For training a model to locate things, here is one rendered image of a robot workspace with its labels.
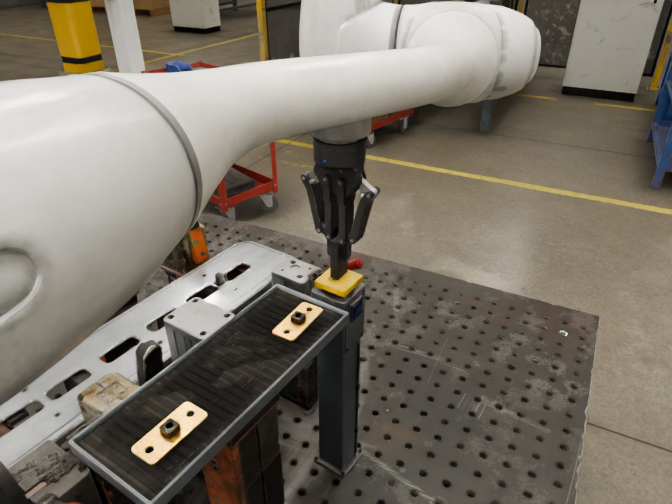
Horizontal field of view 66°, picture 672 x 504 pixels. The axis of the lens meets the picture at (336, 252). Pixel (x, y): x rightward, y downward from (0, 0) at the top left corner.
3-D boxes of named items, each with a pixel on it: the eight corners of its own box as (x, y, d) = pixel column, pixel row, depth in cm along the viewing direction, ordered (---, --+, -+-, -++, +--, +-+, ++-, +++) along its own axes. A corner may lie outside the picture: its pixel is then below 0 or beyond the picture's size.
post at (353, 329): (333, 436, 115) (332, 270, 92) (362, 452, 111) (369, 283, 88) (313, 461, 109) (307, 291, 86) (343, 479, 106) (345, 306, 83)
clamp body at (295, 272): (296, 373, 131) (289, 251, 113) (333, 391, 126) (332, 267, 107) (271, 397, 124) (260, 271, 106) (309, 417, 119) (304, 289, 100)
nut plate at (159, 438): (187, 402, 63) (185, 395, 63) (209, 415, 61) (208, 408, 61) (129, 451, 57) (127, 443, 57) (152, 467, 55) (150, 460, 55)
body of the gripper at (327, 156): (378, 133, 74) (376, 192, 79) (329, 122, 78) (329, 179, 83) (350, 148, 69) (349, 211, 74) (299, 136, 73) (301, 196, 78)
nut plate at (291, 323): (303, 302, 80) (302, 296, 80) (324, 310, 79) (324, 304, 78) (270, 333, 74) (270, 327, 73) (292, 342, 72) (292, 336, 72)
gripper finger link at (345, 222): (349, 169, 78) (357, 171, 77) (349, 235, 83) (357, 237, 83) (334, 178, 75) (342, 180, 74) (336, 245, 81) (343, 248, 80)
